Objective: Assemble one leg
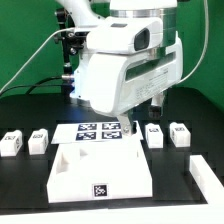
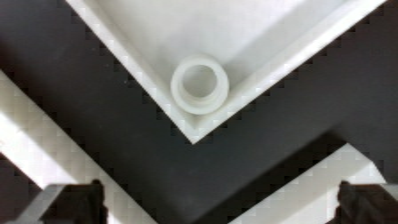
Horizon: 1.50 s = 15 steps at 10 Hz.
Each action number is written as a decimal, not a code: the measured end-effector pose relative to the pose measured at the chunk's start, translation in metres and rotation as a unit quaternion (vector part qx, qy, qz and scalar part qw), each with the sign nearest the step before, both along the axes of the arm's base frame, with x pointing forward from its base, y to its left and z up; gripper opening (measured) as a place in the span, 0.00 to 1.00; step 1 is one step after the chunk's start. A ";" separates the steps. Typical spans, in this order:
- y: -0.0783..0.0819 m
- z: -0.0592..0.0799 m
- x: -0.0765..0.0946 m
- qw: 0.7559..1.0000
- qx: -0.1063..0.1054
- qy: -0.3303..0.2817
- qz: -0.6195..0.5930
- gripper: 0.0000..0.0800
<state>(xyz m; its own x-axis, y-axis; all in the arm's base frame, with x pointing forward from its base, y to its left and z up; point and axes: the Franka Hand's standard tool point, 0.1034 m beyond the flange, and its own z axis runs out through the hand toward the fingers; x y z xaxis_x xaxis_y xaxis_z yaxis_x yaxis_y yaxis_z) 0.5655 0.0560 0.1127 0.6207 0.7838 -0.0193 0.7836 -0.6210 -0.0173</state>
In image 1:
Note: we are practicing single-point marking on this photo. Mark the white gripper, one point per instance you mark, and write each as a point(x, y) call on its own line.
point(117, 83)

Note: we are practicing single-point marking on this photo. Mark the white square tabletop part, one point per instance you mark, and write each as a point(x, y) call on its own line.
point(114, 169)

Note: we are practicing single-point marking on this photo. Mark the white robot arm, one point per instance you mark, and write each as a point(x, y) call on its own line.
point(89, 14)

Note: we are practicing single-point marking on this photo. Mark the white sheet with markers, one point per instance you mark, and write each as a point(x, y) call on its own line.
point(81, 132)

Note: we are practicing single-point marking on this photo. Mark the white L-shaped obstacle fixture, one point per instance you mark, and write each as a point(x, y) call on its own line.
point(208, 183)

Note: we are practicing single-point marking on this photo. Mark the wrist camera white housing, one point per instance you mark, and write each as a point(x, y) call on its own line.
point(126, 35)

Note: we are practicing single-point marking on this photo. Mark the black camera stand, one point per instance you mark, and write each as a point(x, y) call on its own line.
point(75, 58)

